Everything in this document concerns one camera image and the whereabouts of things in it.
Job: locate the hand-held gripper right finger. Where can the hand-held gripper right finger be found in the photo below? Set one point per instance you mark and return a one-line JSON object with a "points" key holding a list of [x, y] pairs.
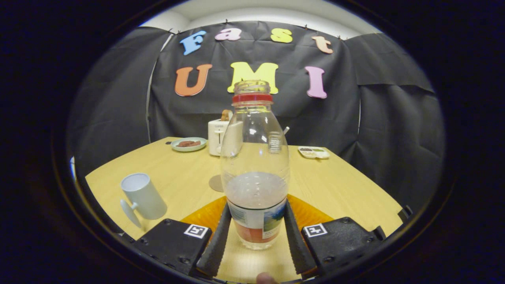
{"points": [[298, 244]]}

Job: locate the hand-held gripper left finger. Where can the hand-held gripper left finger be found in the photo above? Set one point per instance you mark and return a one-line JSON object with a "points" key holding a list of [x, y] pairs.
{"points": [[219, 244]]}

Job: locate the clear juice bottle red label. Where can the clear juice bottle red label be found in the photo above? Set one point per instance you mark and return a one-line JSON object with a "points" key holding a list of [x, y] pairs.
{"points": [[254, 197]]}

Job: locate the white cup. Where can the white cup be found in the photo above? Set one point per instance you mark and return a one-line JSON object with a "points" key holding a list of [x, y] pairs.
{"points": [[148, 201]]}

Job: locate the wooden table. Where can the wooden table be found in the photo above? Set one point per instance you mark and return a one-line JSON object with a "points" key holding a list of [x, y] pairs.
{"points": [[335, 185]]}

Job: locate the white divided condiment dish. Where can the white divided condiment dish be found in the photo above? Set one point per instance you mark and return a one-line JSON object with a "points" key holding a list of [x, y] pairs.
{"points": [[313, 153]]}

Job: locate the pale green plate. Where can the pale green plate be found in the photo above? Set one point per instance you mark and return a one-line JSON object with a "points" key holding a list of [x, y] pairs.
{"points": [[202, 141]]}

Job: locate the brown food on plate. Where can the brown food on plate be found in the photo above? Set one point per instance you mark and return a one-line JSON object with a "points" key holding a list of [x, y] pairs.
{"points": [[188, 144]]}

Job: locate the white toaster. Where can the white toaster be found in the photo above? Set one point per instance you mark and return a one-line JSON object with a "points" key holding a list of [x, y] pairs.
{"points": [[215, 136]]}

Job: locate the toasted bread slice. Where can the toasted bread slice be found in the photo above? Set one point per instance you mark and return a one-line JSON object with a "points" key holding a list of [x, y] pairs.
{"points": [[225, 115]]}

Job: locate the black backdrop cloth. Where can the black backdrop cloth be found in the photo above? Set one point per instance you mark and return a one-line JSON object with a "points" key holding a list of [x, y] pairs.
{"points": [[118, 98]]}

